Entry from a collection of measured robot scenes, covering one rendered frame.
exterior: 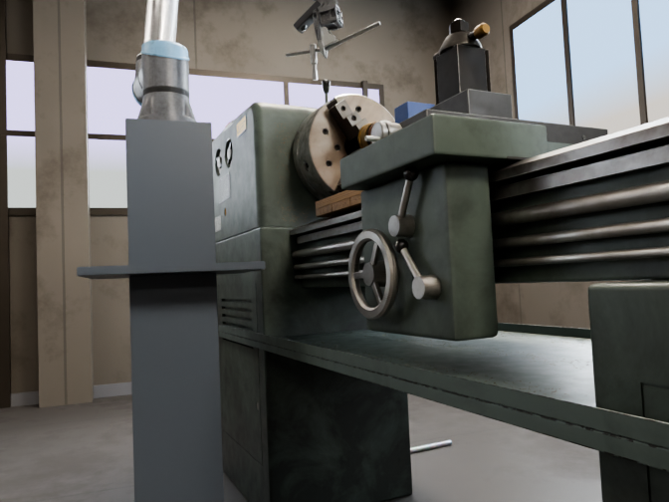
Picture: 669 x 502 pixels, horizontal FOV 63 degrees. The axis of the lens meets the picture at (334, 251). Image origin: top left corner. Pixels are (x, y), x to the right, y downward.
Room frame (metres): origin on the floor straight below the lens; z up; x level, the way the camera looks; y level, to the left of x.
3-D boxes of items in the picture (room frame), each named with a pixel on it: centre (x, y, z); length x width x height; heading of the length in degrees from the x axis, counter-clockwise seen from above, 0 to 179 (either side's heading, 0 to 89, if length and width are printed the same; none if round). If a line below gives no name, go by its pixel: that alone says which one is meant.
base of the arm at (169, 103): (1.40, 0.42, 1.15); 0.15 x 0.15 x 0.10
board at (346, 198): (1.37, -0.18, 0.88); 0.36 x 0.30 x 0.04; 115
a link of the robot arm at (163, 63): (1.41, 0.42, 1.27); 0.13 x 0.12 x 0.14; 28
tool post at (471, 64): (1.04, -0.26, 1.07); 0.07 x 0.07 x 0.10; 25
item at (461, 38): (1.03, -0.26, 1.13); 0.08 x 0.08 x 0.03
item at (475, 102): (1.06, -0.25, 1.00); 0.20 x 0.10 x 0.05; 25
